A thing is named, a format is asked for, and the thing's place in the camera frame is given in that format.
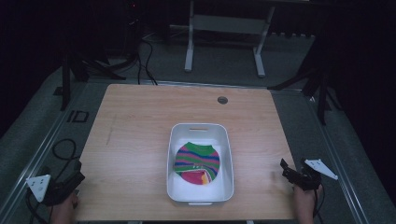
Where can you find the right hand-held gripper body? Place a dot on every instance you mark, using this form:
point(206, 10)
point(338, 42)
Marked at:
point(313, 175)

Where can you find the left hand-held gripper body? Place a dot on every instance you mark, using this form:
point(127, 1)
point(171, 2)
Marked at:
point(46, 188)

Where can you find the white plastic bin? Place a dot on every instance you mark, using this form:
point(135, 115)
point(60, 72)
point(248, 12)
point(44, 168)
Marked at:
point(200, 163)

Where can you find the striped colourful sock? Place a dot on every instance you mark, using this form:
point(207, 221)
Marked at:
point(196, 163)

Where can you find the person's right hand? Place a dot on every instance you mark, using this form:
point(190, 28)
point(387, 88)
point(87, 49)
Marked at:
point(305, 203)

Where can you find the person's left hand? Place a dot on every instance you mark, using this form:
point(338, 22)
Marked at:
point(66, 210)

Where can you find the black tripod stand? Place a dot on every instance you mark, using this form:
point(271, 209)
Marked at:
point(82, 67)
point(314, 87)

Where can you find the white metal desk frame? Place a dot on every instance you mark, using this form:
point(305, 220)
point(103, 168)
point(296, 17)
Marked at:
point(227, 34)

